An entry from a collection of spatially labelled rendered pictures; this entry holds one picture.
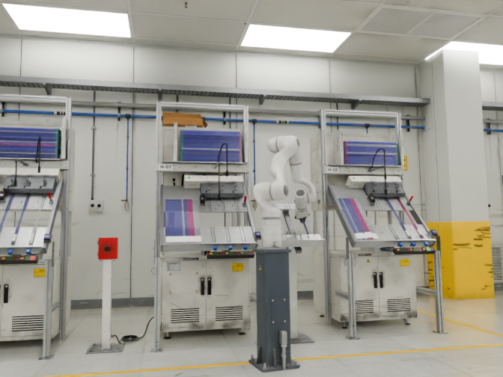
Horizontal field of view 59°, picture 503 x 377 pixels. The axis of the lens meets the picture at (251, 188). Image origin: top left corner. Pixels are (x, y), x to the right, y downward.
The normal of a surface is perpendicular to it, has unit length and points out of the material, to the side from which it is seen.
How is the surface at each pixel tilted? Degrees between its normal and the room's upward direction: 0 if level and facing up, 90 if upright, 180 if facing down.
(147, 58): 90
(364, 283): 90
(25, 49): 90
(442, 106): 90
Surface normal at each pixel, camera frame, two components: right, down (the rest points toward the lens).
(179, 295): 0.20, -0.10
